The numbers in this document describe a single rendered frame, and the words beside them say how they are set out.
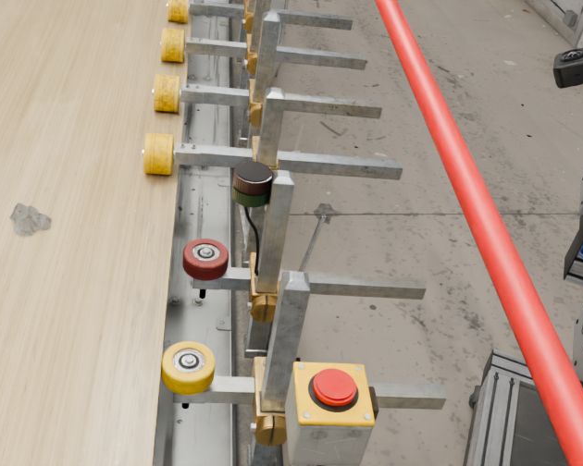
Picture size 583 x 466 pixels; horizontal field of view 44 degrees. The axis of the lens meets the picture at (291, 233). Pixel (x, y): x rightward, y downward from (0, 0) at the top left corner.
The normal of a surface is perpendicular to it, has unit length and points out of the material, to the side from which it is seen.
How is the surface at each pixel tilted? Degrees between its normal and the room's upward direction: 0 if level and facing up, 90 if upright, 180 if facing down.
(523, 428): 0
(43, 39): 0
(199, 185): 0
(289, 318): 90
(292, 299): 90
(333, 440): 90
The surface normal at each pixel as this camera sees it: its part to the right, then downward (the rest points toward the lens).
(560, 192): 0.14, -0.77
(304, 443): 0.07, 0.63
